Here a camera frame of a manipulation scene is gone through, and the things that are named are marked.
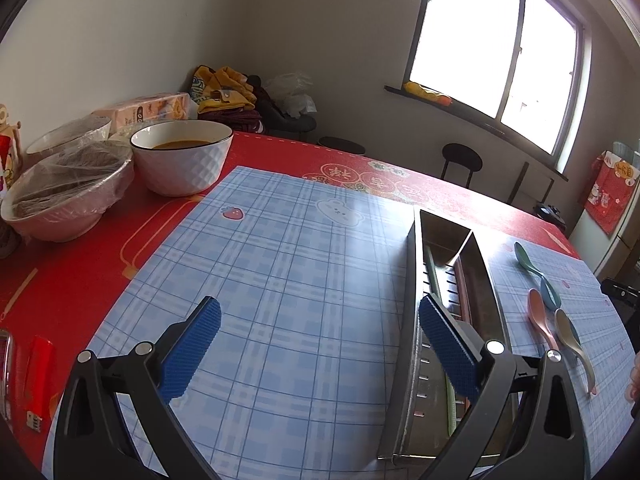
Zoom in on pink plastic spoon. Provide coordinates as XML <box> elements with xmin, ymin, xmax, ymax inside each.
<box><xmin>528</xmin><ymin>288</ymin><xmax>561</xmax><ymax>356</ymax></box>

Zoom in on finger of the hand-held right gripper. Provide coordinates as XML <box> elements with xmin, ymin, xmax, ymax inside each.
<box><xmin>600</xmin><ymin>277</ymin><xmax>640</xmax><ymax>313</ymax></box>

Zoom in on yellow object on sill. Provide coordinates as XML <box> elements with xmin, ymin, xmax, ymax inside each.
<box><xmin>405</xmin><ymin>80</ymin><xmax>453</xmax><ymax>107</ymax></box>

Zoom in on black device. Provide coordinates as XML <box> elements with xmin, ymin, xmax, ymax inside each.
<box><xmin>536</xmin><ymin>201</ymin><xmax>568</xmax><ymax>233</ymax></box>

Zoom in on clear plastic bag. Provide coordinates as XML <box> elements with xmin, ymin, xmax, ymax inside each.
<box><xmin>265</xmin><ymin>72</ymin><xmax>318</xmax><ymax>116</ymax></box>

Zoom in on white appliance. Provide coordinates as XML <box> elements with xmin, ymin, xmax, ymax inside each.
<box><xmin>570</xmin><ymin>150</ymin><xmax>640</xmax><ymax>277</ymax></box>

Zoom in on green plastic spoon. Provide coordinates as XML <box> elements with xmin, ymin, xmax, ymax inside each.
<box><xmin>514</xmin><ymin>241</ymin><xmax>548</xmax><ymax>281</ymax></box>

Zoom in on window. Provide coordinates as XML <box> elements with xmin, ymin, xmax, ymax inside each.
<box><xmin>402</xmin><ymin>0</ymin><xmax>591</xmax><ymax>176</ymax></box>

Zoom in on small plastic-wrapped bowl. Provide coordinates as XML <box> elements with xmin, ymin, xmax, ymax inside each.
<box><xmin>25</xmin><ymin>116</ymin><xmax>112</xmax><ymax>157</ymax></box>

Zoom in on yellow jacket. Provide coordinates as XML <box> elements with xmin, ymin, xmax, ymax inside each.
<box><xmin>190</xmin><ymin>65</ymin><xmax>256</xmax><ymax>113</ymax></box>

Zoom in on blue plaid table mat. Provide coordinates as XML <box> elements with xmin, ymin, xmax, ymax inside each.
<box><xmin>42</xmin><ymin>165</ymin><xmax>638</xmax><ymax>480</ymax></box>

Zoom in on stainless steel utensil box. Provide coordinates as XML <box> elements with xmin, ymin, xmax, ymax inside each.
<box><xmin>376</xmin><ymin>206</ymin><xmax>518</xmax><ymax>461</ymax></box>

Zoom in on blue plastic spoon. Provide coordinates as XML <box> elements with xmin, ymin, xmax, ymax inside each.
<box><xmin>539</xmin><ymin>275</ymin><xmax>583</xmax><ymax>348</ymax></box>

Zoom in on red hanging bag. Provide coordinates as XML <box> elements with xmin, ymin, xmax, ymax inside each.
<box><xmin>585</xmin><ymin>150</ymin><xmax>640</xmax><ymax>235</ymax></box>

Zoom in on black round-seat chair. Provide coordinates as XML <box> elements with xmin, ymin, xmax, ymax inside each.
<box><xmin>441</xmin><ymin>143</ymin><xmax>483</xmax><ymax>188</ymax></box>

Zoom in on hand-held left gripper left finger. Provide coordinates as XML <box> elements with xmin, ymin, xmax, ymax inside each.
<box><xmin>52</xmin><ymin>295</ymin><xmax>223</xmax><ymax>480</ymax></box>

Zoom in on large plastic-wrapped bowl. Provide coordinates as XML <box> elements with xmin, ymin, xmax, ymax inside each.
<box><xmin>1</xmin><ymin>152</ymin><xmax>136</xmax><ymax>243</ymax></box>

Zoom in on tissue pack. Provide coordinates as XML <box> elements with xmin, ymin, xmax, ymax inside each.
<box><xmin>92</xmin><ymin>92</ymin><xmax>198</xmax><ymax>136</ymax></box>

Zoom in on maroon clothes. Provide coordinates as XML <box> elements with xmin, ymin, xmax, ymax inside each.
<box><xmin>200</xmin><ymin>85</ymin><xmax>271</xmax><ymax>133</ymax></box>

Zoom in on white textured soup bowl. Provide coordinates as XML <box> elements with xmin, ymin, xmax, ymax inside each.
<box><xmin>130</xmin><ymin>120</ymin><xmax>234</xmax><ymax>197</ymax></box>

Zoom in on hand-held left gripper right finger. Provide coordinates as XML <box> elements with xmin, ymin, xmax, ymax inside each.
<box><xmin>417</xmin><ymin>294</ymin><xmax>593</xmax><ymax>480</ymax></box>

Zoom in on beige plastic spoon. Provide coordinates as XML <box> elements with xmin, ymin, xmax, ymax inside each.
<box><xmin>554</xmin><ymin>308</ymin><xmax>598</xmax><ymax>396</ymax></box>

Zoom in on red lighter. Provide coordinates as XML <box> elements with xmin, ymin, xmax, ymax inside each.
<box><xmin>26</xmin><ymin>336</ymin><xmax>55</xmax><ymax>432</ymax></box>

